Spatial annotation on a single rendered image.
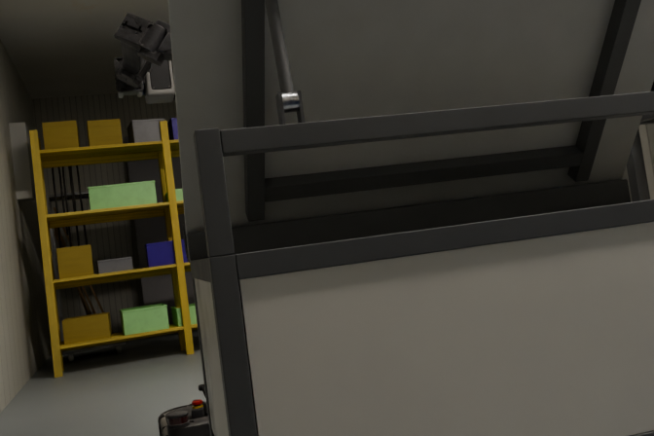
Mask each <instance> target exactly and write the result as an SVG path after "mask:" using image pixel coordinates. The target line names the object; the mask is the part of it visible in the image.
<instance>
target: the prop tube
mask: <svg viewBox="0 0 654 436"><path fill-rule="evenodd" d="M265 4H266V9H267V15H268V21H269V27H270V32H271V37H272V47H273V53H274V59H275V64H276V70H277V76H278V81H279V86H280V91H281V93H282V101H283V108H284V113H290V112H299V109H300V99H299V96H298V93H297V92H296V91H294V89H293V83H292V78H291V72H290V67H289V61H288V56H287V51H286V46H285V40H284V35H283V29H282V23H281V18H280V12H279V8H278V2H277V0H265Z"/></svg>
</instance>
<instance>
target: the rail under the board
mask: <svg viewBox="0 0 654 436"><path fill-rule="evenodd" d="M626 202H631V198H630V192H629V186H628V180H627V179H623V180H615V181H607V182H599V183H591V184H583V185H575V186H567V187H559V188H551V189H543V190H535V191H527V192H519V193H512V194H503V195H495V196H487V197H479V198H472V199H463V200H448V201H440V202H432V203H425V204H416V205H408V206H400V207H392V208H385V209H377V210H368V211H360V212H352V213H345V214H337V215H328V216H320V217H312V218H305V219H297V220H289V221H280V222H272V223H265V224H257V225H249V226H240V227H232V233H233V241H234V249H235V254H240V253H247V252H255V251H263V250H270V249H277V248H284V247H292V246H300V245H307V244H315V243H321V242H329V241H337V240H344V239H352V238H360V237H366V236H380V235H388V234H396V233H403V232H410V231H417V230H425V229H433V228H440V227H448V226H455V225H462V224H470V223H477V222H485V221H492V220H499V219H507V218H514V217H522V216H529V215H536V214H544V213H552V212H559V211H567V210H573V209H581V208H589V207H596V206H604V205H611V204H618V203H626ZM186 239H187V247H188V256H189V261H193V260H198V259H204V258H209V257H208V256H207V248H206V240H205V231H201V232H192V233H187V234H186Z"/></svg>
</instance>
